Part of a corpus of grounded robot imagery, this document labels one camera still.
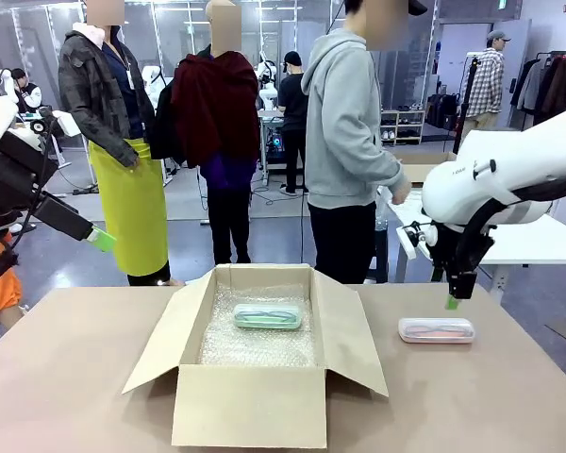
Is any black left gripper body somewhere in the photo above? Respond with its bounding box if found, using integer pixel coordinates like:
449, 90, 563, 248
32, 193, 96, 243

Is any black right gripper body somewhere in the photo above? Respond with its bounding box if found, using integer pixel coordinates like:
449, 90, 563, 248
445, 257, 478, 301

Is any green glasses case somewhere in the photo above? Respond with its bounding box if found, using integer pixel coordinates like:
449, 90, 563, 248
231, 303, 304, 330

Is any pink glasses case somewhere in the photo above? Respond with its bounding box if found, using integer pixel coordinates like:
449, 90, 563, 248
397, 316, 475, 344

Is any brown cardboard shipping box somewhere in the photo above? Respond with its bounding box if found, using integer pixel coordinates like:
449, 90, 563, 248
121, 262, 391, 449

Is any hoodie person's right hand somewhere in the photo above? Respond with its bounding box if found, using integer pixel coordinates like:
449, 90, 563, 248
389, 180, 413, 206

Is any open cardboard box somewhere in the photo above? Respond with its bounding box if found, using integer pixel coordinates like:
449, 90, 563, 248
395, 151, 458, 184

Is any person in yellow apron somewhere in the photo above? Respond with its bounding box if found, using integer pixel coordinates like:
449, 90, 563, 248
58, 0, 172, 288

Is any seated person in varsity jacket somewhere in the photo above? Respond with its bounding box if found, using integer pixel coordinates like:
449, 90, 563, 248
9, 68, 43, 114

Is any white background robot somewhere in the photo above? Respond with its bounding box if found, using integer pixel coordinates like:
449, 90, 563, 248
141, 65, 165, 110
257, 51, 280, 114

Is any white shoe shelf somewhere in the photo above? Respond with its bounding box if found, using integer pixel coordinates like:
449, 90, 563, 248
379, 109, 426, 146

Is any person in maroon coat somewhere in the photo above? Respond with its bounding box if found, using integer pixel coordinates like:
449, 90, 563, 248
149, 0, 261, 265

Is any black tripod pole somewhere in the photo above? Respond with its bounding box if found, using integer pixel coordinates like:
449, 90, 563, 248
452, 54, 481, 143

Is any clear bubble wrap sheet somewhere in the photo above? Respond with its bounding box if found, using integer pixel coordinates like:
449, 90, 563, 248
197, 281, 317, 368

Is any person in grey hoodie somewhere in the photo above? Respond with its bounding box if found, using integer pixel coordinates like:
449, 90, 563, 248
300, 0, 428, 285

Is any man in plaid shirt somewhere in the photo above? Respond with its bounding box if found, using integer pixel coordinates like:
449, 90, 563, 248
461, 30, 513, 136

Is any black clothes rack with coats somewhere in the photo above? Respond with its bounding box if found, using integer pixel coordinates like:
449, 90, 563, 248
508, 50, 566, 128

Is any person in black with cap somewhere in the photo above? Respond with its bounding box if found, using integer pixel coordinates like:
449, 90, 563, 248
276, 50, 310, 197

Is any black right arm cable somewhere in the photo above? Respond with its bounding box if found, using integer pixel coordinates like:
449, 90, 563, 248
456, 176, 566, 279

